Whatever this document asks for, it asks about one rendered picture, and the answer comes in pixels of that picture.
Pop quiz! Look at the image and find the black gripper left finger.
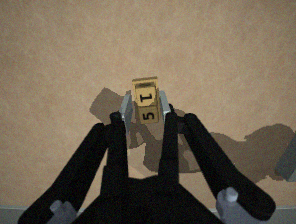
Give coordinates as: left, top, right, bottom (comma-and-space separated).
17, 94, 133, 224

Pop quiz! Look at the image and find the tan cube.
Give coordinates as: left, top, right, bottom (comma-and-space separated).
138, 104, 158, 124
135, 82, 157, 107

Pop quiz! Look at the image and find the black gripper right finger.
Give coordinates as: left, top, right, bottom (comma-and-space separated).
152, 91, 276, 224

